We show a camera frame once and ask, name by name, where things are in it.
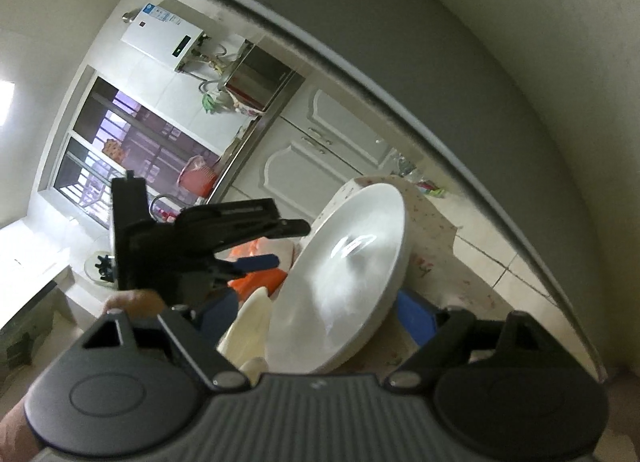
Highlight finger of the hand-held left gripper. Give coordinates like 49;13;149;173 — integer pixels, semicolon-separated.
174;197;312;256
211;253;281;280

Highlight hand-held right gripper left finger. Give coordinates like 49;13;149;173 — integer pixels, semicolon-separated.
80;291;252;391

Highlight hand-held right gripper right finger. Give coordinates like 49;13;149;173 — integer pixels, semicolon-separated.
382;289;544;389

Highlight cream bowl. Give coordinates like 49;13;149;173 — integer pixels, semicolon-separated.
218;286;273;385

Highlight large white plate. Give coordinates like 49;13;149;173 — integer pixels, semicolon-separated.
265;182;414;376

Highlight person's left hand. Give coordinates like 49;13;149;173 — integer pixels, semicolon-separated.
104;289;169;316

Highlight orange tissue pack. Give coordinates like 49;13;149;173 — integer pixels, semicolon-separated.
226;236;293;299

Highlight round glass disc black fitting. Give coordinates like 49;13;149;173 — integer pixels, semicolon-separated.
84;246;120;284

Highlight metal faucet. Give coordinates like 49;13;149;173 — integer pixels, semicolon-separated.
149;192;182;217

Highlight pink plastic basket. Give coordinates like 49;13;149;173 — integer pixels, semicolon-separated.
178;153;222;196

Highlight kitchen window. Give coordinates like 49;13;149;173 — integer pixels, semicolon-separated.
51;74;222;234

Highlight white upper kitchen cabinets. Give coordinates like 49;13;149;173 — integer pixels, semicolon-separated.
0;219;77;290

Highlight white kitchen cabinets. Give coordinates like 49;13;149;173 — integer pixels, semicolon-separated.
0;219;77;290
231;76;418;205

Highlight white lower kitchen cabinets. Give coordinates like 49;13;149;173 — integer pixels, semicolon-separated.
231;76;418;205

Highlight green cloth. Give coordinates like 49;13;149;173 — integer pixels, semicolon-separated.
201;91;227;114

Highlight grey range hood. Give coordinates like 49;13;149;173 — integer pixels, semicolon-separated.
0;279;66;369

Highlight steel box appliance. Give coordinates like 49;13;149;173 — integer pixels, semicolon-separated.
221;39;297;112

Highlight metal water pipes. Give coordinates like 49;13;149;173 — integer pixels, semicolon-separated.
196;41;242;94

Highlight white water heater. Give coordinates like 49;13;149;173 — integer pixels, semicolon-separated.
121;1;212;72

